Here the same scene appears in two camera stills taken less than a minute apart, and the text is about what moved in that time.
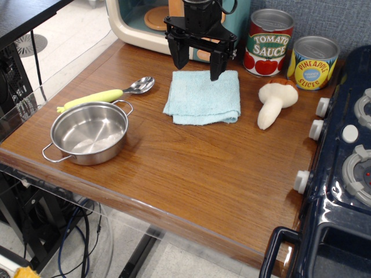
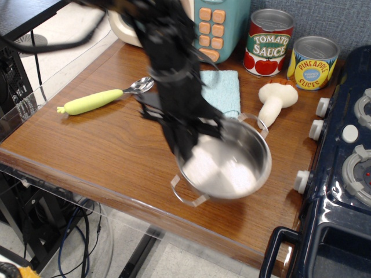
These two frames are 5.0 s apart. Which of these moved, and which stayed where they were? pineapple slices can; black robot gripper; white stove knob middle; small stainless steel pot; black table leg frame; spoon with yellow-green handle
Moved: black robot gripper; small stainless steel pot
Stayed: white stove knob middle; pineapple slices can; black table leg frame; spoon with yellow-green handle
